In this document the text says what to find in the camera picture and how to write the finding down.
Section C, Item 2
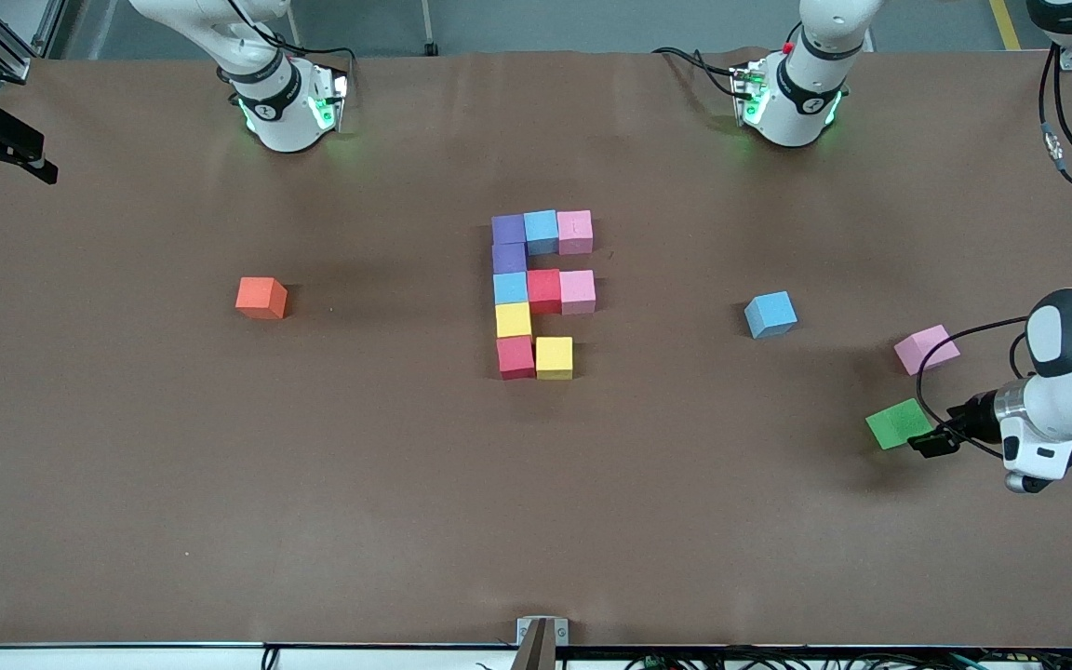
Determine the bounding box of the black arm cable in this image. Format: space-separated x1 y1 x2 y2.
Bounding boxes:
918 42 1072 459
224 0 355 71

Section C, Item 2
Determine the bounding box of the crimson foam cube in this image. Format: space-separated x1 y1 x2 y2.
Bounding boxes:
497 336 537 381

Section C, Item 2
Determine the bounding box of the pink foam cube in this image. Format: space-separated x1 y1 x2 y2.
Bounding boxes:
556 209 595 256
893 325 961 377
559 270 597 315

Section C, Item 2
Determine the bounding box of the metal table edge bracket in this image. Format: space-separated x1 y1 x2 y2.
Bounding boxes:
516 616 570 670

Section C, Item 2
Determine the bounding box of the green foam cube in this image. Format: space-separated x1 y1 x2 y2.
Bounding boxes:
865 398 935 451

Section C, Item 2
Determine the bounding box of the orange foam cube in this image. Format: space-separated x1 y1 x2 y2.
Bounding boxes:
235 277 289 321

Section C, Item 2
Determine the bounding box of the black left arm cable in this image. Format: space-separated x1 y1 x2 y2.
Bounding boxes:
918 42 1072 459

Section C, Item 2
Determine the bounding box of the red foam cube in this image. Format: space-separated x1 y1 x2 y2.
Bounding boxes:
527 268 563 315

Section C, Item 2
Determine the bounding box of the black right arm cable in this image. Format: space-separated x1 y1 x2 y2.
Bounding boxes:
224 0 355 71

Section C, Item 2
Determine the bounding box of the black base power cable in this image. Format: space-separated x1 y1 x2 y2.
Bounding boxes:
652 47 744 99

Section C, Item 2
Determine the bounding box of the brown table mat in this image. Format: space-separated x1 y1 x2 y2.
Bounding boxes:
0 48 1072 648

